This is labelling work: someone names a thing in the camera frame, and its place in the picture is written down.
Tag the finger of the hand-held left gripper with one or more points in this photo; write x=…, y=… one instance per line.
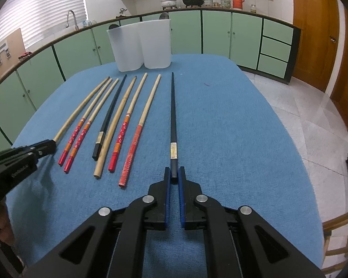
x=45, y=152
x=40, y=144

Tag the blue tablecloth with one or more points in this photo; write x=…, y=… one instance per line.
x=220, y=136

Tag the white translucent plastic container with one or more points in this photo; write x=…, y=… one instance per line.
x=156, y=43
x=124, y=49

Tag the white window blind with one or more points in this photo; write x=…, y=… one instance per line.
x=40, y=5

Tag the person's left hand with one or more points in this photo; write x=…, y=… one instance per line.
x=1, y=223

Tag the brown cardboard board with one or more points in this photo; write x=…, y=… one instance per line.
x=13, y=42

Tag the red striped bamboo chopstick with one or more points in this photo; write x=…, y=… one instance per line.
x=75, y=135
x=78, y=146

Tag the small glass jar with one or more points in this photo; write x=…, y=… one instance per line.
x=253, y=8

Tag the red item on counter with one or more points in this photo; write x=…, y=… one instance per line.
x=24, y=55

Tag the chrome kitchen faucet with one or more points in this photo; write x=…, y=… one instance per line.
x=71, y=16

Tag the white pot with lid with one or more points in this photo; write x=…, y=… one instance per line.
x=169, y=2

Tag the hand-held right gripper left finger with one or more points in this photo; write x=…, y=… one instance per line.
x=167, y=199

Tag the wooden chair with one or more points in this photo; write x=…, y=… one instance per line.
x=336, y=224

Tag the dark utensil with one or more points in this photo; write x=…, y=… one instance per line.
x=163, y=15
x=113, y=26

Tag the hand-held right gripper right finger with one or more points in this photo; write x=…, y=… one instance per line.
x=181, y=199

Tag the black wok with lid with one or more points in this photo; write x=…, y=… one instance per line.
x=193, y=2

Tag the black chopstick with gold band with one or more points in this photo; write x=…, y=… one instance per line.
x=97, y=150
x=173, y=139

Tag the green kitchen base cabinets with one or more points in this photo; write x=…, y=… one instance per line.
x=243, y=34

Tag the metal kettle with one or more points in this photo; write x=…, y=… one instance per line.
x=121, y=12

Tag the red flowered bamboo chopstick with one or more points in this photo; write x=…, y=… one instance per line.
x=117, y=150

